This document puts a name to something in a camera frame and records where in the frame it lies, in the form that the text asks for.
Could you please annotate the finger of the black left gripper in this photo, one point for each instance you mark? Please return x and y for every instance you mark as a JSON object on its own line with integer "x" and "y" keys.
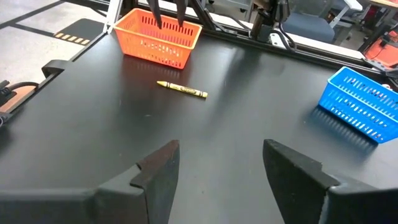
{"x": 181, "y": 11}
{"x": 155, "y": 12}

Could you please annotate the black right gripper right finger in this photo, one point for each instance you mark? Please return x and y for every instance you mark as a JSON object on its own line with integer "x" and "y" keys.
{"x": 357, "y": 207}

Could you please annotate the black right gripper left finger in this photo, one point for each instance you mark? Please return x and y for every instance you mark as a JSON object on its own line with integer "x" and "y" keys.
{"x": 62, "y": 207}

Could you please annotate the yellow crayon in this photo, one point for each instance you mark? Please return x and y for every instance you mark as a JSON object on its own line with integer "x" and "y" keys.
{"x": 183, "y": 90}

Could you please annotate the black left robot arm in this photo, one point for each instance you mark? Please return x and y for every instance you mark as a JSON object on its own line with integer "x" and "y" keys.
{"x": 280, "y": 12}

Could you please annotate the orange plastic basket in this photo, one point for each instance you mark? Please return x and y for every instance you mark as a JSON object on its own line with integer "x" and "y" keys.
{"x": 155, "y": 46}

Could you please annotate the blue plastic basket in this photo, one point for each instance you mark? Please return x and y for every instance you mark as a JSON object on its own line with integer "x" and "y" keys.
{"x": 357, "y": 105}

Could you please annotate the orange shop vacuum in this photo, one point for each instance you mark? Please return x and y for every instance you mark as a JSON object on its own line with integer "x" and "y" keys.
{"x": 382, "y": 53}

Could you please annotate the wooden desk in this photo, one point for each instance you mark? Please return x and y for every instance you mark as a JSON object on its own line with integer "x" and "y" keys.
{"x": 385, "y": 2}

